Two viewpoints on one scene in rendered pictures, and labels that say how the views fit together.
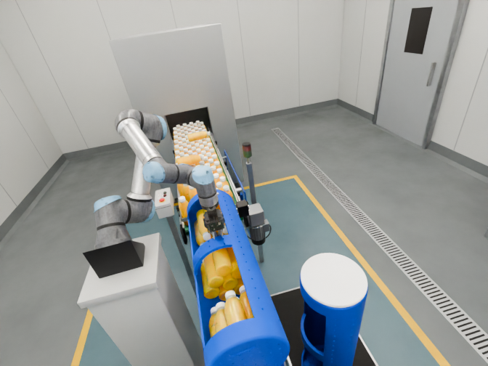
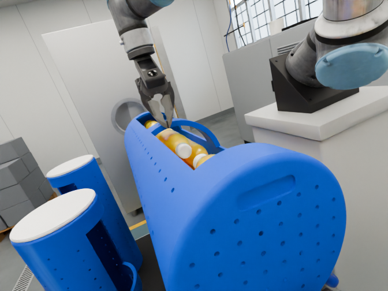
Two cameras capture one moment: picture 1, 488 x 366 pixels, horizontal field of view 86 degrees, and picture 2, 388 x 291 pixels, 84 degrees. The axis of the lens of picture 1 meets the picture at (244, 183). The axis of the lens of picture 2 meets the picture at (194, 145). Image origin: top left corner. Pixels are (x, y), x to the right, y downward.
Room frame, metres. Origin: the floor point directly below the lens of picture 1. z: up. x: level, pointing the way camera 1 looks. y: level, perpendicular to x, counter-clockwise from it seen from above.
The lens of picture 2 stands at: (1.47, 0.14, 1.35)
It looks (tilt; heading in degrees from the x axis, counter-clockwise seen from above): 18 degrees down; 174
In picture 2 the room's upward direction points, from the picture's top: 17 degrees counter-clockwise
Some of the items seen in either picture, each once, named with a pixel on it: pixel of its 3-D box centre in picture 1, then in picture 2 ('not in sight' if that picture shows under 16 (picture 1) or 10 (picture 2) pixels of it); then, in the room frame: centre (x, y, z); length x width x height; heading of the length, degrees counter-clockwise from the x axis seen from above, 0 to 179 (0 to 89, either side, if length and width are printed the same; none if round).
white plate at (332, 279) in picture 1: (332, 277); (56, 211); (0.72, -0.32, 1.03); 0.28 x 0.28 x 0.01
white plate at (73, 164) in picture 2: not in sight; (70, 165); (0.09, -0.49, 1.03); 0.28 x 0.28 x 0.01
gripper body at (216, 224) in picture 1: (212, 214); (148, 74); (0.85, 0.15, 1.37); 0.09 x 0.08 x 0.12; 10
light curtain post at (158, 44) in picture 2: not in sight; (189, 139); (-0.21, 0.29, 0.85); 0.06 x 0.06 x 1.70; 10
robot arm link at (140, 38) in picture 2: (209, 197); (136, 43); (0.86, 0.15, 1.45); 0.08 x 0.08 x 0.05
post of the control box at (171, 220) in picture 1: (184, 258); not in sight; (1.47, 0.55, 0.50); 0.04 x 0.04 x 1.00; 10
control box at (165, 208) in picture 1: (164, 202); not in sight; (1.47, 0.55, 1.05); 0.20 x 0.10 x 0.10; 10
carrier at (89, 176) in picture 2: not in sight; (100, 221); (0.09, -0.49, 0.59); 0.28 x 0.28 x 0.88
